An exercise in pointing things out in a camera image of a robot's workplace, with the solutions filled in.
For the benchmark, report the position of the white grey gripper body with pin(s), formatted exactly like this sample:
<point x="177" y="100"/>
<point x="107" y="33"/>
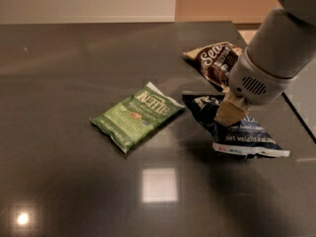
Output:
<point x="251" y="79"/>

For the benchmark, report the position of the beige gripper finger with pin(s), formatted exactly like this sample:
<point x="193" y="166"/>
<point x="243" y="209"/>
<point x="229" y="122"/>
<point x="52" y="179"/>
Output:
<point x="231" y="110"/>

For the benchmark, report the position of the blue Kettle chip bag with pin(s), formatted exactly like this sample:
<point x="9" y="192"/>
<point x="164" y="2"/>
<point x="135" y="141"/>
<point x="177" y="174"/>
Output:
<point x="244" y="138"/>

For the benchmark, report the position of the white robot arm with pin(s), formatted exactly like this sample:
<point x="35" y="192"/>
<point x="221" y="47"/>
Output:
<point x="283" y="45"/>

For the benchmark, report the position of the brown and cream chip bag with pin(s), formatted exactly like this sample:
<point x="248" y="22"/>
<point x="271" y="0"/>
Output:
<point x="215" y="61"/>

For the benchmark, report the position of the green jalapeno chip bag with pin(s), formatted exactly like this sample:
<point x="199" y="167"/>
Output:
<point x="132" y="119"/>

